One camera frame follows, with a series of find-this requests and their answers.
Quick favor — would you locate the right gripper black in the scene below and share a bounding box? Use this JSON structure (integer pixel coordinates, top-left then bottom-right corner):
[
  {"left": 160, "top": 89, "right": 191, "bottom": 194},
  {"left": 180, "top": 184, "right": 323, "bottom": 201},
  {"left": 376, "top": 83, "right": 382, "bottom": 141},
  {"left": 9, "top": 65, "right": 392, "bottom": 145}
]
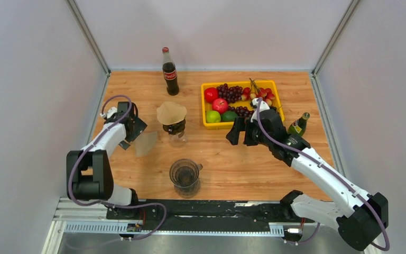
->
[{"left": 226, "top": 116, "right": 272, "bottom": 148}]

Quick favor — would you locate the grey transparent coffee dripper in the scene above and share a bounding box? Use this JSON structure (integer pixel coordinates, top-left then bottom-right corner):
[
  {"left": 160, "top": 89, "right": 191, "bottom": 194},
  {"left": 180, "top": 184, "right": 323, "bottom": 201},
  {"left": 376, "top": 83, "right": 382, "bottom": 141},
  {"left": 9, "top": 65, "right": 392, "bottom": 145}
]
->
[{"left": 169, "top": 159, "right": 203, "bottom": 188}]

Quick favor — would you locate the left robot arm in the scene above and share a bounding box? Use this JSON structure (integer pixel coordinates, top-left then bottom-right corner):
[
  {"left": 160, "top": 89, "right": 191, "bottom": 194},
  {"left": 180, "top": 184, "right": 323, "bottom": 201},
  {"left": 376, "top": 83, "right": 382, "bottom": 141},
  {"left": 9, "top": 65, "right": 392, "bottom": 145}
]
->
[{"left": 66, "top": 102, "right": 147, "bottom": 219}]

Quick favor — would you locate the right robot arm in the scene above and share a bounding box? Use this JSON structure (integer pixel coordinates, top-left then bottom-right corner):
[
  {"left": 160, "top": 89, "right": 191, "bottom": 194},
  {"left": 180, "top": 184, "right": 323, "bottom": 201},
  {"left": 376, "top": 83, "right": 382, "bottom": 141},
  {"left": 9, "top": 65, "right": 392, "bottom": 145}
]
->
[{"left": 226, "top": 110, "right": 390, "bottom": 251}]

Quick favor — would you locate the dark green lime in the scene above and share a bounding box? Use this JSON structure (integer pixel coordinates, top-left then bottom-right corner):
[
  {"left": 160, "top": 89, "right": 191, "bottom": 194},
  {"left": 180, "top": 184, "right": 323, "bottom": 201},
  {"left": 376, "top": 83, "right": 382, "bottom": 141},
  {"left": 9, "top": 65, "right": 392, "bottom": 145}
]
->
[{"left": 221, "top": 111, "right": 238, "bottom": 122}]

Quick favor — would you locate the dark grape bunch near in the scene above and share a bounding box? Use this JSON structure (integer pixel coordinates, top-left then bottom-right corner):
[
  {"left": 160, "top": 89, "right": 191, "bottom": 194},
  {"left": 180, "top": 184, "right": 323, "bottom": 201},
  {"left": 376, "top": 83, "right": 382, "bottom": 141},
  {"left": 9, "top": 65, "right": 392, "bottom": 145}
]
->
[{"left": 228, "top": 106, "right": 255, "bottom": 117}]

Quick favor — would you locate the red apple near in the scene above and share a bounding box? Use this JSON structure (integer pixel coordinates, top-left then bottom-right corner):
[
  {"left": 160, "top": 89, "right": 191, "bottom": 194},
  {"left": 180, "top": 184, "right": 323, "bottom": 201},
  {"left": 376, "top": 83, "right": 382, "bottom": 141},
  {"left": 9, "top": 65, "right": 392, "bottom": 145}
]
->
[{"left": 211, "top": 98, "right": 229, "bottom": 115}]

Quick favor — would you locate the red apple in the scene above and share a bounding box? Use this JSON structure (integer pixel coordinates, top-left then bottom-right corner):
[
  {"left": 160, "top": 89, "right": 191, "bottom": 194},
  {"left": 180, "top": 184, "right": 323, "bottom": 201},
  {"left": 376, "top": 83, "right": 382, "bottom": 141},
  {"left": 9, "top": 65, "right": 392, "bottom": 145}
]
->
[
  {"left": 211, "top": 98, "right": 229, "bottom": 115},
  {"left": 204, "top": 87, "right": 219, "bottom": 103}
]

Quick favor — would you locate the light green apple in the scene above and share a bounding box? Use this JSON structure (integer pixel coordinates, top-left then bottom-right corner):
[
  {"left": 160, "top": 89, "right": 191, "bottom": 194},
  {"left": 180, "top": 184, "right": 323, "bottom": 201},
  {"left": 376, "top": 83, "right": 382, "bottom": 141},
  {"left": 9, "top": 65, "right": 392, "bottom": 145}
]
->
[{"left": 205, "top": 110, "right": 221, "bottom": 123}]

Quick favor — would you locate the red grape bunch far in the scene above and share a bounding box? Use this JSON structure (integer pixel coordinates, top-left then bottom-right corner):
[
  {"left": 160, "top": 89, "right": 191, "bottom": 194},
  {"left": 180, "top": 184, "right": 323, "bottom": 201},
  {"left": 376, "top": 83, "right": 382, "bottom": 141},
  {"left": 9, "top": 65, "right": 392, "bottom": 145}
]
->
[{"left": 216, "top": 83, "right": 244, "bottom": 103}]

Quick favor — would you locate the red apple far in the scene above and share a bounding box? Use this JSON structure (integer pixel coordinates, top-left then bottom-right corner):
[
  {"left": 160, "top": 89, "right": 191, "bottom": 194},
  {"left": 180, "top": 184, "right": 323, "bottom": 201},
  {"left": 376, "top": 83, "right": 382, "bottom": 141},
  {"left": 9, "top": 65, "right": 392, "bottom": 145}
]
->
[{"left": 204, "top": 87, "right": 219, "bottom": 103}]

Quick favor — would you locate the yellow plastic fruit tray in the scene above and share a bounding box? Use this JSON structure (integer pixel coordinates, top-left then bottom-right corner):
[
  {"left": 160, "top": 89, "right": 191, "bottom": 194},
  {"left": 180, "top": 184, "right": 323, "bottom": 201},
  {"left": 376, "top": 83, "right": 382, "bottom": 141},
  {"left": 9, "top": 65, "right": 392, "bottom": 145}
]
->
[{"left": 201, "top": 79, "right": 285, "bottom": 130}]

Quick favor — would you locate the clear glass carafe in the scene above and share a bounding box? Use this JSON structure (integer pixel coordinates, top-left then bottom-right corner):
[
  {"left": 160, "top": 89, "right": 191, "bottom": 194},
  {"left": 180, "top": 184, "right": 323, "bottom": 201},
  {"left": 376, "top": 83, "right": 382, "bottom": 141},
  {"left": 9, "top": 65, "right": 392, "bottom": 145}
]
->
[{"left": 169, "top": 132, "right": 188, "bottom": 148}]

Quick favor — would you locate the green glass bottle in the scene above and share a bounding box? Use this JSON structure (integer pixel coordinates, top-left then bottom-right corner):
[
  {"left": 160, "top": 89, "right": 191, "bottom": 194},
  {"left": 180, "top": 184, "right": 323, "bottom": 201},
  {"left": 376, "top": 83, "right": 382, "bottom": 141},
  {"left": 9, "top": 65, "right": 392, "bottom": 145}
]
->
[{"left": 287, "top": 112, "right": 310, "bottom": 137}]

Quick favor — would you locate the ribbed glass mug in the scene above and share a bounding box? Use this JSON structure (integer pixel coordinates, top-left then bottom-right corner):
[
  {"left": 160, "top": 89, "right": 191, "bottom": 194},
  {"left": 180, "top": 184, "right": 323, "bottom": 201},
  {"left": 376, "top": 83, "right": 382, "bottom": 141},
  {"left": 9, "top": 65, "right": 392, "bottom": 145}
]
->
[{"left": 174, "top": 180, "right": 201, "bottom": 198}]

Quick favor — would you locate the cola glass bottle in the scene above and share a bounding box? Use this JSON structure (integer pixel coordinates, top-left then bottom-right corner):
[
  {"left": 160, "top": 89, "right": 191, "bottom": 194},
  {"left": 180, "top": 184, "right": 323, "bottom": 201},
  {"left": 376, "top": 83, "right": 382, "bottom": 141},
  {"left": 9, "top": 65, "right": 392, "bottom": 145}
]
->
[{"left": 162, "top": 47, "right": 179, "bottom": 96}]

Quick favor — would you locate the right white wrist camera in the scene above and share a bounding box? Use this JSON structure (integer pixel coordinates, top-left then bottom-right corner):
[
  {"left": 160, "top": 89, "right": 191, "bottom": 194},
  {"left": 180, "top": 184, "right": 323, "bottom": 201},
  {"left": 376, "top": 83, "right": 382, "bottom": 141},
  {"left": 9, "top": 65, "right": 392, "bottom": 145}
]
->
[{"left": 250, "top": 98, "right": 270, "bottom": 123}]

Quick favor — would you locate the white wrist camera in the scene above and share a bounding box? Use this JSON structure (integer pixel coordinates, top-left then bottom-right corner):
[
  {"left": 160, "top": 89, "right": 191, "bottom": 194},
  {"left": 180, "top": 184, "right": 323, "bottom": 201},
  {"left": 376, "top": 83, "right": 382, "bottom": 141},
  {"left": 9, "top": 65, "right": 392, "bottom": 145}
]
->
[
  {"left": 250, "top": 98, "right": 270, "bottom": 123},
  {"left": 100, "top": 107, "right": 117, "bottom": 120}
]

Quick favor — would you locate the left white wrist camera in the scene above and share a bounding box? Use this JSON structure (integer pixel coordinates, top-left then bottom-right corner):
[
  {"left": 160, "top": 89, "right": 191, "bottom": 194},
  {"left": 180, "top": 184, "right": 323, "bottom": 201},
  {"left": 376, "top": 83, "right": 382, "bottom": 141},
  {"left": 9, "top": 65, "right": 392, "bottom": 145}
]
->
[{"left": 100, "top": 107, "right": 117, "bottom": 120}]

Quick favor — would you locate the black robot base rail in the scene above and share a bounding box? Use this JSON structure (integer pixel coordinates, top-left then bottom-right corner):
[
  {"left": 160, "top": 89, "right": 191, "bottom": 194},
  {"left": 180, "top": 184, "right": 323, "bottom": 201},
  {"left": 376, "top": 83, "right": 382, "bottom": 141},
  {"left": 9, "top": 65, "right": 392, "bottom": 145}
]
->
[{"left": 62, "top": 198, "right": 316, "bottom": 242}]

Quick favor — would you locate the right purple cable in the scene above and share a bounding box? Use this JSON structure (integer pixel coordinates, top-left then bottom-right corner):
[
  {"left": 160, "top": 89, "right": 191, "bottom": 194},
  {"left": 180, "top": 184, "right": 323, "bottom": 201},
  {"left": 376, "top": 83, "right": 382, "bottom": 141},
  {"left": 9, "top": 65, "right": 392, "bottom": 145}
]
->
[{"left": 255, "top": 98, "right": 390, "bottom": 252}]

